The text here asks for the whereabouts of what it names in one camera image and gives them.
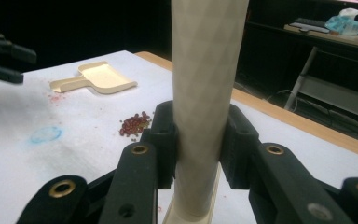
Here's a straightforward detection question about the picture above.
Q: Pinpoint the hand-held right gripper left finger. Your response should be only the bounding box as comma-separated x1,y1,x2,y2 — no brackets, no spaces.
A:
140,100,179,190

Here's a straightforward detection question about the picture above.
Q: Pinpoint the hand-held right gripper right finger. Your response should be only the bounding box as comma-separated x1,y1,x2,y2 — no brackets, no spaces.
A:
219,104,261,190

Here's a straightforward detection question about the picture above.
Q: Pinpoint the pile of red beans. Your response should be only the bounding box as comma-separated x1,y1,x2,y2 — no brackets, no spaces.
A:
119,110,153,138

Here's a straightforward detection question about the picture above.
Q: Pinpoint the cream brush with grey bristles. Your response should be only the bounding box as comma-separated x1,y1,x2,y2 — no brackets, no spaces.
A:
162,0,250,224

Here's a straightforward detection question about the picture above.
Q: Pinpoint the cream plastic dustpan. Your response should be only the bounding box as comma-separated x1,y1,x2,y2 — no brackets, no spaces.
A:
49,61,138,95

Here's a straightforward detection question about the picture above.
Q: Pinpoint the wooden table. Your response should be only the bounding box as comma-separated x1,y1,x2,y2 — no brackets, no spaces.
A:
134,50,358,162

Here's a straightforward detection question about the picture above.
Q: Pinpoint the dark keyboard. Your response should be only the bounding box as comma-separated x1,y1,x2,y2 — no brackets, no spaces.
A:
288,17,332,35

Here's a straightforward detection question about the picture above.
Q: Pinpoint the light blue tissue pack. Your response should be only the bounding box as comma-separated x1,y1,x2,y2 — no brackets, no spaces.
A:
324,7,358,36

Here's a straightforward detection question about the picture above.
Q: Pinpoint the white table frame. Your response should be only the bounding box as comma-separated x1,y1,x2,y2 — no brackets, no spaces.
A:
283,23,358,123

